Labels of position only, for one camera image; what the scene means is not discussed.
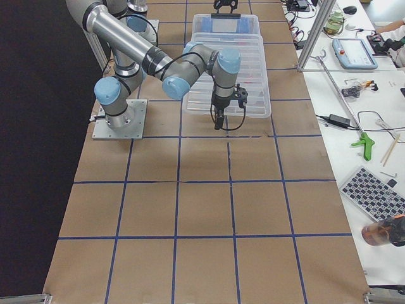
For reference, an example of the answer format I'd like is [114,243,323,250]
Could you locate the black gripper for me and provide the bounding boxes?
[211,94,233,130]
[213,0,238,13]

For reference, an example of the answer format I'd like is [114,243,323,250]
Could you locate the clear plastic storage box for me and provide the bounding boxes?
[192,13,261,35]

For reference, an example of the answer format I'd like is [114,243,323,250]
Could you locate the clear ribbed box lid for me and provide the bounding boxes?
[183,32,271,118]

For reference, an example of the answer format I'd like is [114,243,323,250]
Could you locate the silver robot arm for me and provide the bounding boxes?
[66,1,248,130]
[104,1,240,35]

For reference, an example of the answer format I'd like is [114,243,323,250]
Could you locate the green tape roll jar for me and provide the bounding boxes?
[323,10,345,35]

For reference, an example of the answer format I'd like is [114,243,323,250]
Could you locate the black power adapter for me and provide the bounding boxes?
[316,114,358,130]

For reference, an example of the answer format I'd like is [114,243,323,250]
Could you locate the black computer mouse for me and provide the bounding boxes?
[342,6,358,15]

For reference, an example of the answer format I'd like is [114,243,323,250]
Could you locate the blue teach pendant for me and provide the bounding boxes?
[332,39,378,70]

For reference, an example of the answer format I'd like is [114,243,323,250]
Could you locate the small electronics board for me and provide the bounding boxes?
[341,79,379,98]

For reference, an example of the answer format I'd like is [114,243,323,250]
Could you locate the wooden chopsticks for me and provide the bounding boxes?
[380,134,401,167]

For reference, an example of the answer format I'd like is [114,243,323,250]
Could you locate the checkered calibration board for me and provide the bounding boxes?
[340,167,404,222]

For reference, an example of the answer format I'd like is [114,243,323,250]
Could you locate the silver hex key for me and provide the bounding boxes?
[380,171,398,179]

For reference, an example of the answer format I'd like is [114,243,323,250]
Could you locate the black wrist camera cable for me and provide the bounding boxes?
[208,84,248,131]

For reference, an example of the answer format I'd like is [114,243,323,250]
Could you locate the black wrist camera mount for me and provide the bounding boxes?
[232,84,248,110]

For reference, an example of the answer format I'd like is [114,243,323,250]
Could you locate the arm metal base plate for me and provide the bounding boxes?
[92,99,147,140]
[139,19,159,46]

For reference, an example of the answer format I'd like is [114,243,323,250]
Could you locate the aluminium frame post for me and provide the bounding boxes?
[297,0,336,72]

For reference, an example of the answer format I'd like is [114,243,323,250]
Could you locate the green handled reacher grabber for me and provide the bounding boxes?
[310,49,375,161]

